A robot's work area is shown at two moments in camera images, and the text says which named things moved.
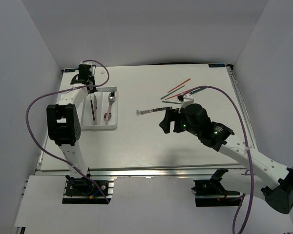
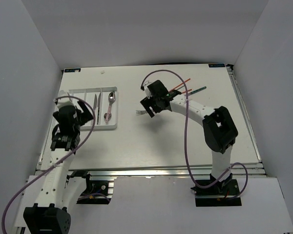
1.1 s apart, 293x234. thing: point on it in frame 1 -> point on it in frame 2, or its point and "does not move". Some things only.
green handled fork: [197, 90] does not move
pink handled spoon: [111, 98] does not move
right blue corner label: [217, 65] does not move
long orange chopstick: [181, 84] does not move
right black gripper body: [185, 126] -> [151, 101]
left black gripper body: [91, 79] -> [83, 117]
